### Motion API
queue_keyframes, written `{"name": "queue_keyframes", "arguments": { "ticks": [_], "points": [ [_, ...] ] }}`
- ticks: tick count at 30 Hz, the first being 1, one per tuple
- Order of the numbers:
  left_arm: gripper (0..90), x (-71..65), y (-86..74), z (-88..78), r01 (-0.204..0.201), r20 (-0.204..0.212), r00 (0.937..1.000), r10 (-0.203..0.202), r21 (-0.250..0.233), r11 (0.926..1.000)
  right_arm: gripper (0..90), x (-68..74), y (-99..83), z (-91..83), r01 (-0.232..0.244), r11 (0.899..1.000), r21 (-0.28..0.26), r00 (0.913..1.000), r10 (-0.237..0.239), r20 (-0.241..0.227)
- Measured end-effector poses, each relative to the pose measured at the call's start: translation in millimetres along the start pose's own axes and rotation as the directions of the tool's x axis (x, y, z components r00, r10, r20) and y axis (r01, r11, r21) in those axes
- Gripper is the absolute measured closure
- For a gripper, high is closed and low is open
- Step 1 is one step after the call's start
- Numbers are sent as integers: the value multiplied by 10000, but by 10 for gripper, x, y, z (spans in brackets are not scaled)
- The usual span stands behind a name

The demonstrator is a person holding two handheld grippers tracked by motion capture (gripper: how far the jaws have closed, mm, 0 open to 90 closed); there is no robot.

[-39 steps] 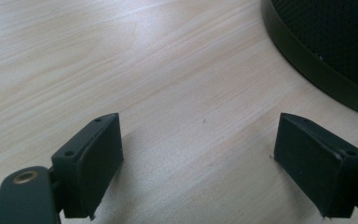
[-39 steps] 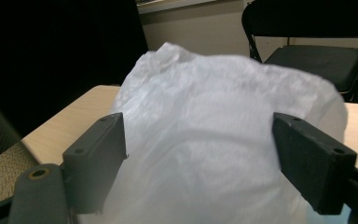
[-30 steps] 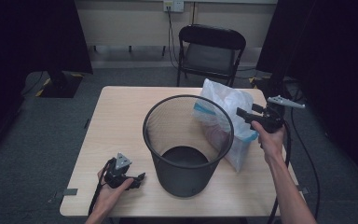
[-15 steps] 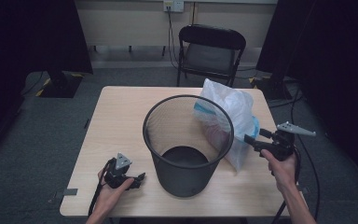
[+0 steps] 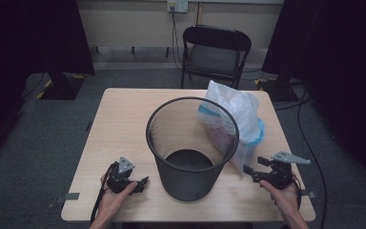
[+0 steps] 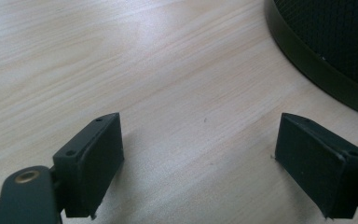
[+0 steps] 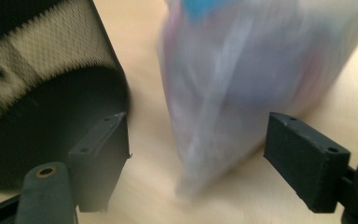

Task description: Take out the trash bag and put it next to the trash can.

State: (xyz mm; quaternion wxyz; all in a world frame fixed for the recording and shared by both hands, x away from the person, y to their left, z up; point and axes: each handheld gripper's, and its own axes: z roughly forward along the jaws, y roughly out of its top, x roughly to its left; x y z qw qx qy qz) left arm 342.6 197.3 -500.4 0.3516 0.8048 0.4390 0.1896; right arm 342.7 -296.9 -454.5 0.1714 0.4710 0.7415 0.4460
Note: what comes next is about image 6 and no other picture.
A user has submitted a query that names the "black mesh trash bin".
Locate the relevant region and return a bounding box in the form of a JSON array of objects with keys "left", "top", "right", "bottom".
[{"left": 263, "top": 0, "right": 358, "bottom": 121}]

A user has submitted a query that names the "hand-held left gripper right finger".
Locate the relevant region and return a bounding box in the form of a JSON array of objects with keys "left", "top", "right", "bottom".
[{"left": 273, "top": 112, "right": 358, "bottom": 220}]

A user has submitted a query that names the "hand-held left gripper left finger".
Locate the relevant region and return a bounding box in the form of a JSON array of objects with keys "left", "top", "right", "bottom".
[{"left": 52, "top": 112, "right": 126, "bottom": 220}]

